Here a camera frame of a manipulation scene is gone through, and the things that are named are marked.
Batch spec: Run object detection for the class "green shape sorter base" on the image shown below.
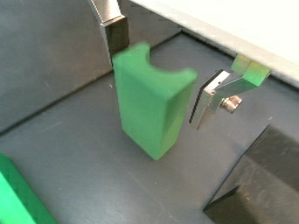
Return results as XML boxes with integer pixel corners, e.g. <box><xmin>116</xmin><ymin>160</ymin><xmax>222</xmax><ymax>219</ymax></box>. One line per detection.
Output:
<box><xmin>0</xmin><ymin>153</ymin><xmax>58</xmax><ymax>224</ymax></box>

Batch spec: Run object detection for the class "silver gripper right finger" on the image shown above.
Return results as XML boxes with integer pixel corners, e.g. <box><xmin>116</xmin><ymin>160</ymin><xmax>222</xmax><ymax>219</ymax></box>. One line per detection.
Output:
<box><xmin>189</xmin><ymin>54</ymin><xmax>270</xmax><ymax>129</ymax></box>

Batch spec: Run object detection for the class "green arch block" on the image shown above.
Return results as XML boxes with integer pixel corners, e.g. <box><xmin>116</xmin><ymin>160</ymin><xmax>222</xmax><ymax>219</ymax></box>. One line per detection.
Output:
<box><xmin>113</xmin><ymin>42</ymin><xmax>197</xmax><ymax>160</ymax></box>

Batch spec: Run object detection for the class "black curved fixture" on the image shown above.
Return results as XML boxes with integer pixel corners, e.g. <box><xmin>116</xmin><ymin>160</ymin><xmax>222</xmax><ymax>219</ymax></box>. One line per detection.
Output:
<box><xmin>202</xmin><ymin>126</ymin><xmax>299</xmax><ymax>224</ymax></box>

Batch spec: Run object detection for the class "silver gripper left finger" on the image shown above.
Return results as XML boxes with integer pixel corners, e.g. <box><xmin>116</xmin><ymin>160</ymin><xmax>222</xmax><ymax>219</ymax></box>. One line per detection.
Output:
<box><xmin>87</xmin><ymin>0</ymin><xmax>129</xmax><ymax>64</ymax></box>

